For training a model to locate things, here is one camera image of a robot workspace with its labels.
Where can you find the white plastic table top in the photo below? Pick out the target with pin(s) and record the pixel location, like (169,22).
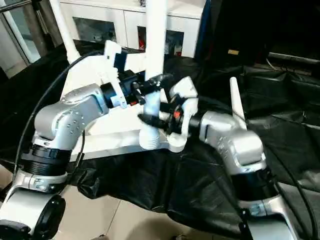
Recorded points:
(112,140)

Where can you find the white plastic table leg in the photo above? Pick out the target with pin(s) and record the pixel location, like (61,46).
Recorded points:
(156,37)
(236,100)
(67,32)

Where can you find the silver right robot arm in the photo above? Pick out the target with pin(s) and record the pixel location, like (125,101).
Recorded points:
(240,142)

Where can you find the white glass door cabinet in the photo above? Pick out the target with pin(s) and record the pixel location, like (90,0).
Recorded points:
(130,17)

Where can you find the blue white patterned jar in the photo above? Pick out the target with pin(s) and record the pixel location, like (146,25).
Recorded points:
(142,2)

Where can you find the black mat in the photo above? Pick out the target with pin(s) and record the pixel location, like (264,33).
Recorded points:
(275,112)

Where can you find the metal framed glass door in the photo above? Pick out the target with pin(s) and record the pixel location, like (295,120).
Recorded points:
(20,32)

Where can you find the long dark rod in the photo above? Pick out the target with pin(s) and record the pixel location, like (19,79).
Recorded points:
(295,57)

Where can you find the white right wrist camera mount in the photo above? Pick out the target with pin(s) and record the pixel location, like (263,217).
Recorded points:
(186,87)

